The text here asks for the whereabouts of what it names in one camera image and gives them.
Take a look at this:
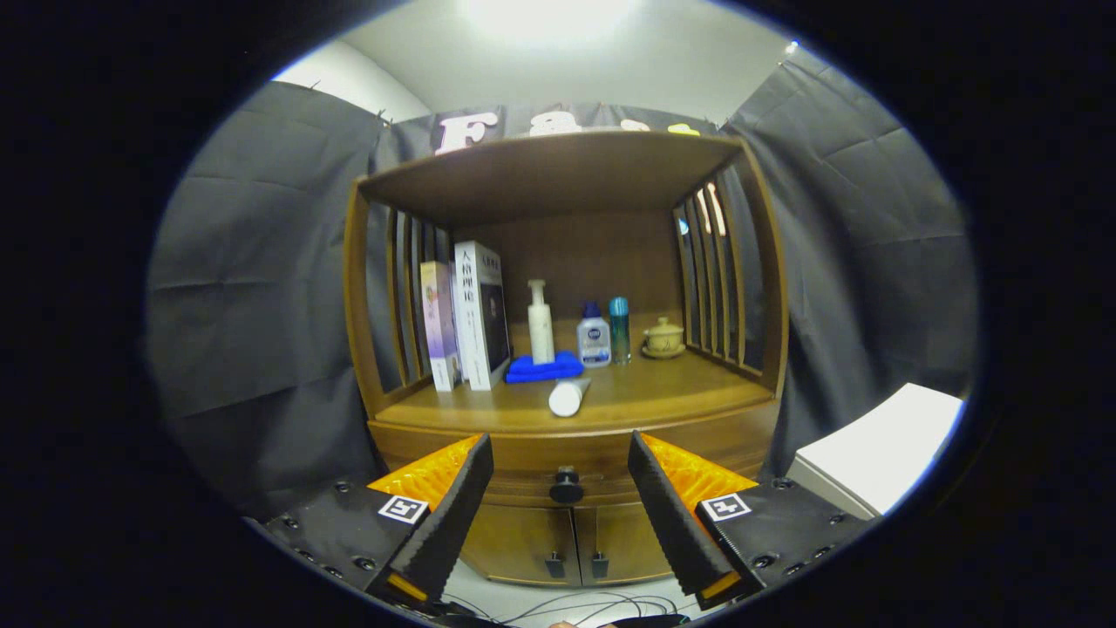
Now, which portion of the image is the brown wooden drawer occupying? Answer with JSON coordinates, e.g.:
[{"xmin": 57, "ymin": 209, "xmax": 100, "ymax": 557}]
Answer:
[{"xmin": 371, "ymin": 406, "xmax": 781, "ymax": 511}]

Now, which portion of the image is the black backdrop cloth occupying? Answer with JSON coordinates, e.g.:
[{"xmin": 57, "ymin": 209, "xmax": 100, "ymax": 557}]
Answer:
[{"xmin": 144, "ymin": 44, "xmax": 979, "ymax": 520}]

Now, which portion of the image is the ceramic lidded teacup with saucer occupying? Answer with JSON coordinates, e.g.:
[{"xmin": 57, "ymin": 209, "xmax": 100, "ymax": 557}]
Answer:
[{"xmin": 641, "ymin": 316, "xmax": 687, "ymax": 359}]

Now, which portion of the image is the black round drawer knob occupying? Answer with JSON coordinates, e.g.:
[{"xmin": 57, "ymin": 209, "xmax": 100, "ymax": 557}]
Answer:
[{"xmin": 548, "ymin": 467, "xmax": 586, "ymax": 505}]

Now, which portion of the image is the brown wooden cabinet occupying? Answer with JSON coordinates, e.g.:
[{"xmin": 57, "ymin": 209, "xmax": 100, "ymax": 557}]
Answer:
[{"xmin": 343, "ymin": 131, "xmax": 790, "ymax": 588}]

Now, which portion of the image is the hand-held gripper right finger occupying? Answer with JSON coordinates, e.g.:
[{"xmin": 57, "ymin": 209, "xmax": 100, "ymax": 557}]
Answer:
[{"xmin": 628, "ymin": 430, "xmax": 881, "ymax": 611}]

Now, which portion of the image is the purple book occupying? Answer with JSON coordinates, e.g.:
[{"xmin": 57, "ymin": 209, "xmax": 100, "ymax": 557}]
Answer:
[{"xmin": 419, "ymin": 261, "xmax": 461, "ymax": 393}]

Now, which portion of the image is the white and green tube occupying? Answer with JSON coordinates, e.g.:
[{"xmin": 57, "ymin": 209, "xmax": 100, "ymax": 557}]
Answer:
[{"xmin": 548, "ymin": 377, "xmax": 593, "ymax": 419}]

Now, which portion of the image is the white bottle with blue cap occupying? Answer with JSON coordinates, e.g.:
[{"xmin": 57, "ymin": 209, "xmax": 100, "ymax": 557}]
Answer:
[{"xmin": 576, "ymin": 302, "xmax": 612, "ymax": 368}]

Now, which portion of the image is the blue folded cloth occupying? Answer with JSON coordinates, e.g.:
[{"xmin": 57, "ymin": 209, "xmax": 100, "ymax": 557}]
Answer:
[{"xmin": 504, "ymin": 351, "xmax": 585, "ymax": 385}]

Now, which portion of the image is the wooden cabinet door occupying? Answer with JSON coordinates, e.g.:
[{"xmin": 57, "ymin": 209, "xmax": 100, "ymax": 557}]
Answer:
[
  {"xmin": 574, "ymin": 502, "xmax": 677, "ymax": 587},
  {"xmin": 458, "ymin": 504, "xmax": 581, "ymax": 588}
]

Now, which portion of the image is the white book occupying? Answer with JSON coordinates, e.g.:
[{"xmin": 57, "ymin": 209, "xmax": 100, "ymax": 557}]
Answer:
[{"xmin": 453, "ymin": 241, "xmax": 513, "ymax": 391}]

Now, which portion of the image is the brown wooden countertop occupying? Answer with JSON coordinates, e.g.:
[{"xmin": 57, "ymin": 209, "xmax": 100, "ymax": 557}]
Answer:
[{"xmin": 375, "ymin": 345, "xmax": 777, "ymax": 437}]

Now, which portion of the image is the white pump bottle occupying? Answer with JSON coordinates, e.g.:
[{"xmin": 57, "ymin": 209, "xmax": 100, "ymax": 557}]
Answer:
[{"xmin": 527, "ymin": 279, "xmax": 556, "ymax": 365}]

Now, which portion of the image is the teal blue bottle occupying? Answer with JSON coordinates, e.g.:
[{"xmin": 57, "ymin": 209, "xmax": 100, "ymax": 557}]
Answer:
[{"xmin": 609, "ymin": 297, "xmax": 631, "ymax": 365}]

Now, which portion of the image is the black cable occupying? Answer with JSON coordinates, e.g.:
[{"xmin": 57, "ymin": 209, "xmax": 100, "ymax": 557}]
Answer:
[{"xmin": 436, "ymin": 591, "xmax": 690, "ymax": 628}]

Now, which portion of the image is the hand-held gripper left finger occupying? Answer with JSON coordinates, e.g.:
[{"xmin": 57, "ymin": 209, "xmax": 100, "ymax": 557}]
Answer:
[{"xmin": 248, "ymin": 433, "xmax": 495, "ymax": 611}]

